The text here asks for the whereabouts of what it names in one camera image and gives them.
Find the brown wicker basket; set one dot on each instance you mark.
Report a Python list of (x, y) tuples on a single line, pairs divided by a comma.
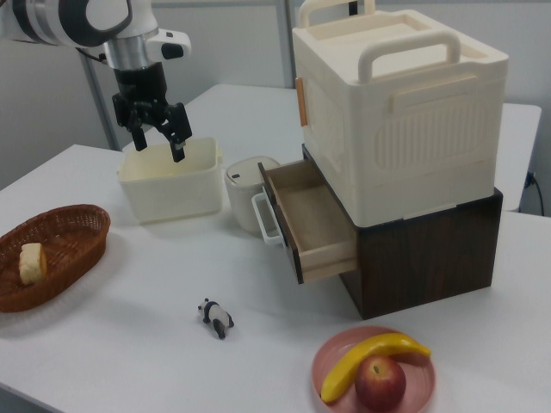
[(73, 241)]

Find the dark wooden drawer casing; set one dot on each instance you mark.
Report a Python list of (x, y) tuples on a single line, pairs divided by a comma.
[(422, 266)]

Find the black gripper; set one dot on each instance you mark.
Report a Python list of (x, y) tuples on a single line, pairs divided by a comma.
[(142, 86)]

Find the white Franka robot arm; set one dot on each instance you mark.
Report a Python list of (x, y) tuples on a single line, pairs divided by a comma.
[(64, 21)]

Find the red apple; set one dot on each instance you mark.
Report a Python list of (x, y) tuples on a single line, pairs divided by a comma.
[(379, 383)]

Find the yellow banana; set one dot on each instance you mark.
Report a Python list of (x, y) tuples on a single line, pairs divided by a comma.
[(353, 365)]

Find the yellow bread slice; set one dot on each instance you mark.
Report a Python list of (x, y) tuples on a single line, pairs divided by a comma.
[(32, 264)]

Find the panda figurine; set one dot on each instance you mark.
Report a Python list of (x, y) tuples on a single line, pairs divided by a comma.
[(215, 316)]

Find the small cream trash bin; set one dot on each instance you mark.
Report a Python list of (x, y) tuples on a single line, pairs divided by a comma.
[(241, 202)]

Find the black camera stand pole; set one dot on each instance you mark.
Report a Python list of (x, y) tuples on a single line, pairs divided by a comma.
[(353, 8)]

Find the pink plate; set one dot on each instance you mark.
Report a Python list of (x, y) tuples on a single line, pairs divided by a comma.
[(417, 387)]

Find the cream plastic open bin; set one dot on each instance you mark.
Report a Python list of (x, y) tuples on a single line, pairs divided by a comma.
[(172, 198)]

